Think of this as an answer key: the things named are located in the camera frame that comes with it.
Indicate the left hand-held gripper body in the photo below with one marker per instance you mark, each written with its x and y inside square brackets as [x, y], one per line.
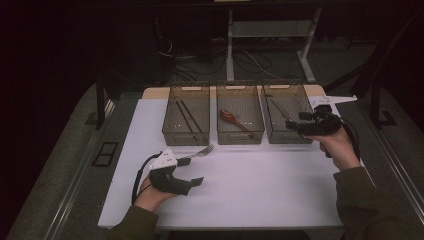
[166, 183]

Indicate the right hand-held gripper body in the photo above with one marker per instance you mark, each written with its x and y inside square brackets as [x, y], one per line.
[325, 125]

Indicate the translucent grey storage bin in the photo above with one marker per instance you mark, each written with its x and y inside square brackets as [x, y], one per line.
[293, 103]
[245, 106]
[200, 110]

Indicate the silver metal knife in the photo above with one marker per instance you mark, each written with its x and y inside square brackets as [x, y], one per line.
[280, 110]

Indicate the silver metal fork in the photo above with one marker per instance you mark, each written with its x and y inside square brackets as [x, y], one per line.
[204, 151]

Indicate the brown wooden spoon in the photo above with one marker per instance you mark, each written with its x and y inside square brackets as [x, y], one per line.
[226, 115]

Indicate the person's left hand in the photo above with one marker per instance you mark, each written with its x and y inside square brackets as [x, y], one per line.
[150, 198]

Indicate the person's right hand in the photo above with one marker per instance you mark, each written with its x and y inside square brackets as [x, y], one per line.
[336, 150]

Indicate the white table cover sheet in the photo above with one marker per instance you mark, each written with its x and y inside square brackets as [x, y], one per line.
[250, 186]

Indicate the black stand post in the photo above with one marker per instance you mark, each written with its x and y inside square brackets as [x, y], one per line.
[376, 106]

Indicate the black rectangular floor frame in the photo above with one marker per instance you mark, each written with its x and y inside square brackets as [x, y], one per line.
[100, 160]

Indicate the metal floor rail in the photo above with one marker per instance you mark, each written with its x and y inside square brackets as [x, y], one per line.
[400, 173]
[76, 188]

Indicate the white metal stand frame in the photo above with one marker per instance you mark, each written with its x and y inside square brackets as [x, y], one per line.
[230, 50]

